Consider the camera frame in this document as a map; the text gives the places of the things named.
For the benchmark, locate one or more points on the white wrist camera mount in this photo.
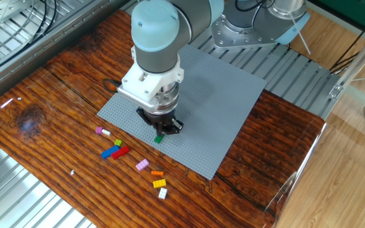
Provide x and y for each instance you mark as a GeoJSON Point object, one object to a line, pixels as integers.
{"type": "Point", "coordinates": [144, 85]}

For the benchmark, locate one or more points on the yellow Lego brick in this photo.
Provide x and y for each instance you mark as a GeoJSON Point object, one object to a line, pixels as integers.
{"type": "Point", "coordinates": [159, 183]}

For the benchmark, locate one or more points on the light pink Lego brick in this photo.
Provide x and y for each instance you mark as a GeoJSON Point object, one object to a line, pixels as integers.
{"type": "Point", "coordinates": [142, 164]}

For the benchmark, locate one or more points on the red Lego brick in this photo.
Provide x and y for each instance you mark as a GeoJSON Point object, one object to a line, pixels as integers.
{"type": "Point", "coordinates": [120, 152]}

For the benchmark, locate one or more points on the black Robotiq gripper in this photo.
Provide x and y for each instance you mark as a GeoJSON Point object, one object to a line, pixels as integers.
{"type": "Point", "coordinates": [160, 119]}

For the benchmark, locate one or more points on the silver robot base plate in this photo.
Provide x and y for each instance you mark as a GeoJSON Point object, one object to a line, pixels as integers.
{"type": "Point", "coordinates": [249, 41]}

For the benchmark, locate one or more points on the small narrow white Lego brick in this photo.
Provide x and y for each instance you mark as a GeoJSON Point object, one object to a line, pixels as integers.
{"type": "Point", "coordinates": [106, 132]}

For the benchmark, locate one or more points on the silver UR5 robot arm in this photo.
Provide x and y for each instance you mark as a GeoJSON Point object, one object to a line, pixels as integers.
{"type": "Point", "coordinates": [155, 28]}

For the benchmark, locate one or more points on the grey Lego baseplate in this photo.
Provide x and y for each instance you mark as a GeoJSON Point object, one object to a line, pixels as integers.
{"type": "Point", "coordinates": [220, 104]}

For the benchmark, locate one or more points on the aluminium frame post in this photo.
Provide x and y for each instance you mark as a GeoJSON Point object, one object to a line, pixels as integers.
{"type": "Point", "coordinates": [356, 57]}

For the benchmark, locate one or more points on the silver wrist flange coupling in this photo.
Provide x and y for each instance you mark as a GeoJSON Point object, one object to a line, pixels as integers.
{"type": "Point", "coordinates": [170, 98]}

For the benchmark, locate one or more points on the orange Lego brick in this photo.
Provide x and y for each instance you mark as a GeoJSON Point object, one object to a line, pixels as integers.
{"type": "Point", "coordinates": [157, 173]}

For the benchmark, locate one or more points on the small magenta Lego brick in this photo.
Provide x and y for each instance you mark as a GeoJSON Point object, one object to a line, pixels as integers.
{"type": "Point", "coordinates": [99, 130]}

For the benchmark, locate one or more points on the grey metal beam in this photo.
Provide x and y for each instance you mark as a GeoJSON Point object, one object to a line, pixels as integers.
{"type": "Point", "coordinates": [43, 47]}

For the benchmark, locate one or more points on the blue Lego brick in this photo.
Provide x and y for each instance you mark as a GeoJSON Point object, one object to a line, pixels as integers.
{"type": "Point", "coordinates": [110, 152]}

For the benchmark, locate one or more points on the green Lego brick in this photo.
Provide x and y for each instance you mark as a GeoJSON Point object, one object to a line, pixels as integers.
{"type": "Point", "coordinates": [159, 138]}

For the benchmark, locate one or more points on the small lime Lego brick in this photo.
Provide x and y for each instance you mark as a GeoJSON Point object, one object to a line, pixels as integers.
{"type": "Point", "coordinates": [118, 142]}

